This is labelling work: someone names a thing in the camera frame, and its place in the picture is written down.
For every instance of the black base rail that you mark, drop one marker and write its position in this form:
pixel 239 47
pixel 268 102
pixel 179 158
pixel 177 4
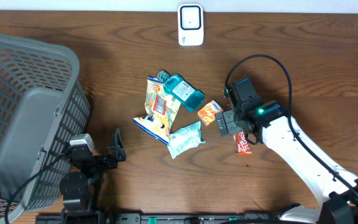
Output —
pixel 135 218

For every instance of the grey plastic mesh basket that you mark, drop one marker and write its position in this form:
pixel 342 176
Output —
pixel 42 105

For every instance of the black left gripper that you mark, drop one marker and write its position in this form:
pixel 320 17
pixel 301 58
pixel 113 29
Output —
pixel 118 150

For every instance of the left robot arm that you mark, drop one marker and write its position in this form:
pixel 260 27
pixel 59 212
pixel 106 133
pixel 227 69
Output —
pixel 80 189

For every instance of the blue mouthwash bottle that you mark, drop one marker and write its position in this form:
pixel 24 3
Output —
pixel 190 97

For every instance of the mint green wipes pack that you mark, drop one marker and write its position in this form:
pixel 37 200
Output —
pixel 185 139

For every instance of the small orange snack pack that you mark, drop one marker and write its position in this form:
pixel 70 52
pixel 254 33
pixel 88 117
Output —
pixel 208 111

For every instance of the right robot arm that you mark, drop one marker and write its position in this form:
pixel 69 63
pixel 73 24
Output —
pixel 334 187

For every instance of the yellow snack chip bag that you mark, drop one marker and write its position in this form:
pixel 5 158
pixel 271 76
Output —
pixel 161 109

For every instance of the white barcode scanner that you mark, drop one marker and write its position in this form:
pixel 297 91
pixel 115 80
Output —
pixel 190 25

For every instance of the orange chocolate bar wrapper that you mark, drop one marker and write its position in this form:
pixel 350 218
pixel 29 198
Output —
pixel 242 145

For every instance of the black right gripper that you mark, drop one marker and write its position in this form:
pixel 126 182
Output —
pixel 230 127

